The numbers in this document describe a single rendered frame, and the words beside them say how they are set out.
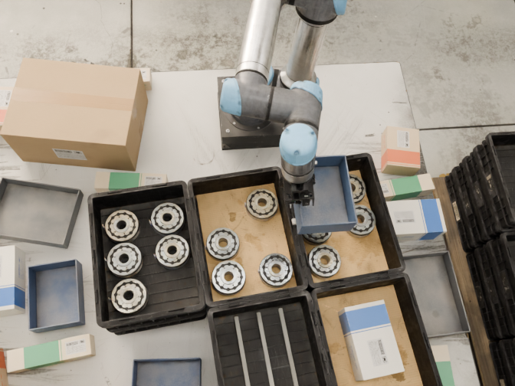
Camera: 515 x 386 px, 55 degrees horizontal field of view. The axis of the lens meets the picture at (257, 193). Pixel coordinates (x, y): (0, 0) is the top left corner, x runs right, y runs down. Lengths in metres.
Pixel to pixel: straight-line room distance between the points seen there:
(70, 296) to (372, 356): 0.96
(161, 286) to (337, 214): 0.58
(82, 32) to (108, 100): 1.43
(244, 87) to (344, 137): 0.91
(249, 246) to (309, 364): 0.40
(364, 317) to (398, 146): 0.68
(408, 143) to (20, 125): 1.33
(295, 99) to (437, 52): 2.24
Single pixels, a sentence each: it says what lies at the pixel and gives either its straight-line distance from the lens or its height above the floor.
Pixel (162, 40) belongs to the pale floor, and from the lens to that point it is 3.03.
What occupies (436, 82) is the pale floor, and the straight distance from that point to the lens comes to 3.11.
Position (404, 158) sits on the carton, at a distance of 1.86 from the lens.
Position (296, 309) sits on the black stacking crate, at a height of 0.83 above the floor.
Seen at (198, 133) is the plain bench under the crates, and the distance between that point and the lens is 1.87.
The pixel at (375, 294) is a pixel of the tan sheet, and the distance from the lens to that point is 1.60.
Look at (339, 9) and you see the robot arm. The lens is 1.34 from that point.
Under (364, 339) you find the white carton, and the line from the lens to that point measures 1.48.
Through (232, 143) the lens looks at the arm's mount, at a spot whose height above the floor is 0.74.
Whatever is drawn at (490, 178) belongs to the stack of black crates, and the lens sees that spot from 2.28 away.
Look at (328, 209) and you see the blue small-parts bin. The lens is 1.39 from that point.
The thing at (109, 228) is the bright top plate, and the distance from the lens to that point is 1.59.
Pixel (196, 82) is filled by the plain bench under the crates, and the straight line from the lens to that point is 1.99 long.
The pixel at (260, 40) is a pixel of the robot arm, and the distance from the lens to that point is 1.16.
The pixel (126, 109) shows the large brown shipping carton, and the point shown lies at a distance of 1.72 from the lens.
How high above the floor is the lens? 2.34
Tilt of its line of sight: 68 degrees down
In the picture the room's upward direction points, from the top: 10 degrees clockwise
